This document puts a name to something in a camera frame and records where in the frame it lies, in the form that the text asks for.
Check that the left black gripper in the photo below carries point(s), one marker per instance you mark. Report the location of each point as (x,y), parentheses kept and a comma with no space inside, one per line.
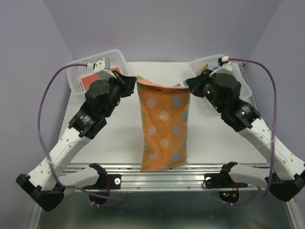
(128,83)

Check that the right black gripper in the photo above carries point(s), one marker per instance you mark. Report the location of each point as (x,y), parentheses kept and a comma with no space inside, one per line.
(196,84)

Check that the yellow blue hello towel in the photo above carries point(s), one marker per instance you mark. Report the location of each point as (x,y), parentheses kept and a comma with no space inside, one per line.
(204,70)

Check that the orange plush towel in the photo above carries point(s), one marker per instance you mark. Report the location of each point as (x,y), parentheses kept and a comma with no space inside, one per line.
(164,112)

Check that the brown bear towel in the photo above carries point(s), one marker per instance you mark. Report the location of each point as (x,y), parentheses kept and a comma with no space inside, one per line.
(86,80)

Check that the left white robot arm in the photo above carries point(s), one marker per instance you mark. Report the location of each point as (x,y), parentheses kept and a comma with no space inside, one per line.
(45,184)

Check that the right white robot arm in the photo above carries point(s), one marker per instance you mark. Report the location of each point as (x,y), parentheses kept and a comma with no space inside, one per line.
(285,177)

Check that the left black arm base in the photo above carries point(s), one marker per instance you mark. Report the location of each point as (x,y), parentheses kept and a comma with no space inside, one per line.
(98,178)

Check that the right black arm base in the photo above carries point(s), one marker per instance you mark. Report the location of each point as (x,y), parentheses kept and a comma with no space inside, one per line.
(221,179)

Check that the right white plastic basket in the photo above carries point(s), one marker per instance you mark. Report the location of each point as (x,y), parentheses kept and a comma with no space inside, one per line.
(196,65)

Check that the white plastic basket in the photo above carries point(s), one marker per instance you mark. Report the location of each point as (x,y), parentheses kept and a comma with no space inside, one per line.
(74,73)
(196,65)

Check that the light blue colourful towel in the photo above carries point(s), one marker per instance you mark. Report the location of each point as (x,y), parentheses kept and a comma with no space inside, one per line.
(213,66)

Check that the left white plastic basket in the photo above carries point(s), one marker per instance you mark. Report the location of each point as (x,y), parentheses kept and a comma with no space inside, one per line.
(74,73)

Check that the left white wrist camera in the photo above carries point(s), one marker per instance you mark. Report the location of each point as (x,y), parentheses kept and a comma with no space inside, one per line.
(101,69)

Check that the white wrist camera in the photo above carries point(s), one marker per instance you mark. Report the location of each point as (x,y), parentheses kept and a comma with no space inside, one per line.
(101,69)
(225,66)

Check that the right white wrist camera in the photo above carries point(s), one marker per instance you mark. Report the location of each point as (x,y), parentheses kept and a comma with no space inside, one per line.
(225,66)

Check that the right aluminium side rail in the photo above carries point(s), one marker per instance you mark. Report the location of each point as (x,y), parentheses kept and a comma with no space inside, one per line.
(244,76)

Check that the aluminium mounting rail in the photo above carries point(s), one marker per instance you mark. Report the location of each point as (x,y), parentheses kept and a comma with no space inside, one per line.
(186,178)

